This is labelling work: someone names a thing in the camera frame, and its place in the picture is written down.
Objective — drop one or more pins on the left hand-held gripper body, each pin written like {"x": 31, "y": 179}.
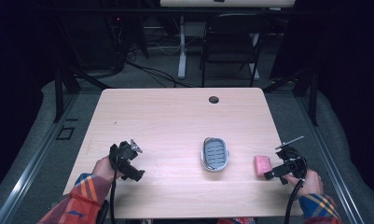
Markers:
{"x": 124, "y": 154}

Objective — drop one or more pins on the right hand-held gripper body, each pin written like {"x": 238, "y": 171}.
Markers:
{"x": 289, "y": 155}

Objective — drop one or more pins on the pink soap bar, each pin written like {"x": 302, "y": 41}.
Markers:
{"x": 262, "y": 165}

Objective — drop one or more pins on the gray soap dish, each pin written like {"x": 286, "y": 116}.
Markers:
{"x": 214, "y": 154}

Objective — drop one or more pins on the person's left hand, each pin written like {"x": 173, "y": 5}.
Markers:
{"x": 102, "y": 169}

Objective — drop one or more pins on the person's right hand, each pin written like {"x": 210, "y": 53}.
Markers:
{"x": 309, "y": 184}

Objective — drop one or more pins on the black chair armrest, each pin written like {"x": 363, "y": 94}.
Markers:
{"x": 102, "y": 213}

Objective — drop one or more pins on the person's red plaid clothing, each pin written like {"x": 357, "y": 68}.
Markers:
{"x": 237, "y": 220}

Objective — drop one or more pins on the black metal stand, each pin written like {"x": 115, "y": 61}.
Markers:
{"x": 66, "y": 82}
{"x": 306, "y": 90}

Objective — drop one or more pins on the black folding chair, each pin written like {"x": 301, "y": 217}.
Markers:
{"x": 229, "y": 49}

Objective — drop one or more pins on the metal floor rail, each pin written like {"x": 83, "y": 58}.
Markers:
{"x": 32, "y": 161}
{"x": 330, "y": 161}

